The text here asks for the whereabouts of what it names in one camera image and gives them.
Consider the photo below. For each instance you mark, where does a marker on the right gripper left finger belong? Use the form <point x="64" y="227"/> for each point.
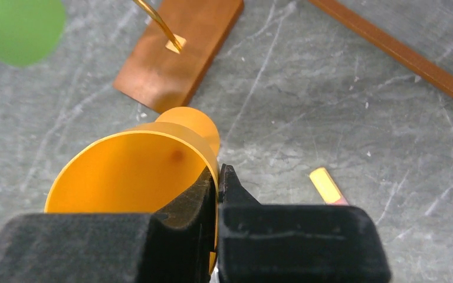
<point x="172" y="244"/>

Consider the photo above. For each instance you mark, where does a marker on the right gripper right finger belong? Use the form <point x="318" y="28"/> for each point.
<point x="294" y="243"/>

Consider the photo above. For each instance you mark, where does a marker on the orange plastic wine glass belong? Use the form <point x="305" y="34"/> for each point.
<point x="140" y="169"/>

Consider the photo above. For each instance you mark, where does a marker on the green plastic wine glass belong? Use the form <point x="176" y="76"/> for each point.
<point x="30" y="30"/>

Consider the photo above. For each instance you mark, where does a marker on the gold wine glass rack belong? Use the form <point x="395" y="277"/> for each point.
<point x="161" y="77"/>

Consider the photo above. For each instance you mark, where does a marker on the wooden shelf rack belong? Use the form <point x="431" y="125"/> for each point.
<point x="403" y="54"/>

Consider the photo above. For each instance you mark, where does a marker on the yellow pink highlighter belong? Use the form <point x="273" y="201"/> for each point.
<point x="326" y="187"/>

